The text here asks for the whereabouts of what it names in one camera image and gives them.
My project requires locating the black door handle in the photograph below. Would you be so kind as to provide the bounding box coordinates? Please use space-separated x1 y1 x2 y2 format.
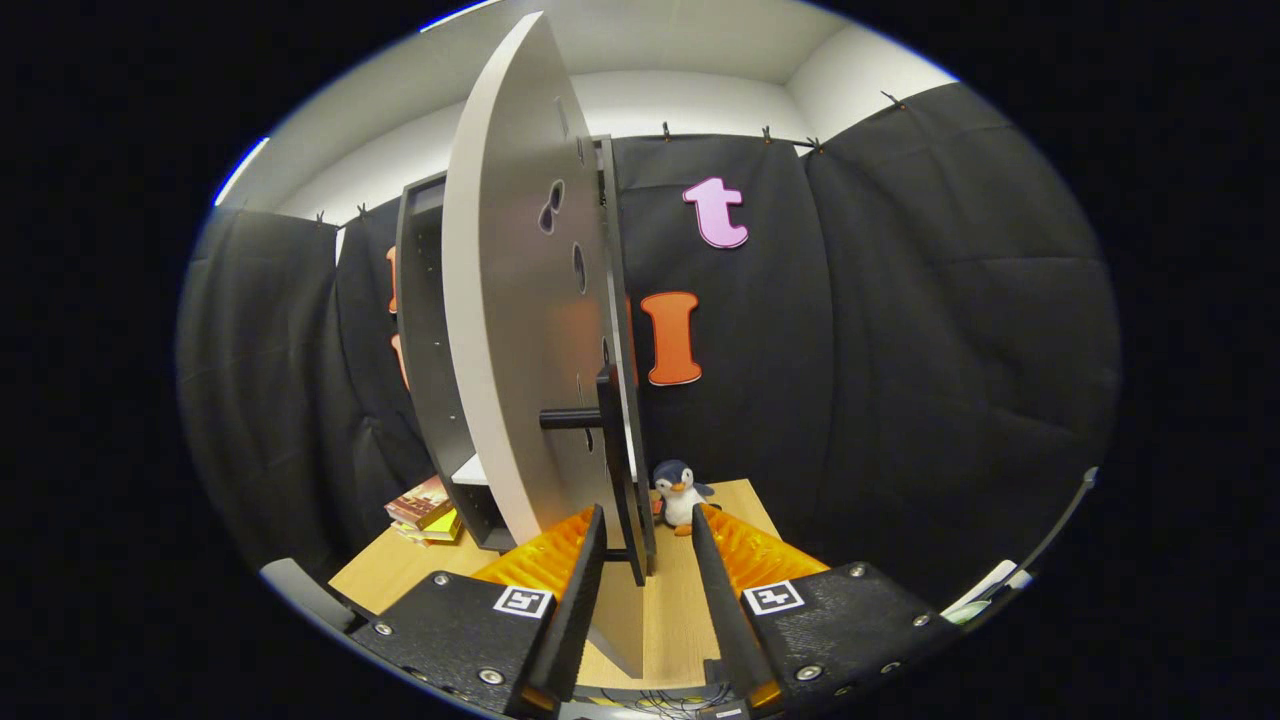
540 365 656 586

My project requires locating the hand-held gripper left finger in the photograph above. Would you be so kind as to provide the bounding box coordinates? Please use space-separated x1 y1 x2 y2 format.
345 503 609 716

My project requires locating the small ceiling light panel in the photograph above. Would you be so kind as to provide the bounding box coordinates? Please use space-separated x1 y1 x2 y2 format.
212 135 271 208

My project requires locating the penguin plush toy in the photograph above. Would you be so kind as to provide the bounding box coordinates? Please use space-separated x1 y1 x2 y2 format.
652 459 717 538

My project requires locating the black backdrop cloth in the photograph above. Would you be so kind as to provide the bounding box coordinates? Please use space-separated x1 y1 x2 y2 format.
175 82 1121 601

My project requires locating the dark grey shoe cabinet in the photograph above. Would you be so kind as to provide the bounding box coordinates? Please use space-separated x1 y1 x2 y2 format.
393 170 516 553

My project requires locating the beige shoe cabinet door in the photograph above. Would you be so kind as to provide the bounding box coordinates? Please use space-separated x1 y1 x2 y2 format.
440 10 661 681

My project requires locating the brown cover book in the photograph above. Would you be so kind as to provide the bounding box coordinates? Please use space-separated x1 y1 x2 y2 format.
385 475 456 531

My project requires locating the white side table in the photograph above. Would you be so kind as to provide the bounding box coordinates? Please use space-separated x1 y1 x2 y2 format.
940 560 1033 626

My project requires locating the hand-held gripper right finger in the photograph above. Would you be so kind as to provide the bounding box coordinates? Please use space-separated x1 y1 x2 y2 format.
690 503 963 713

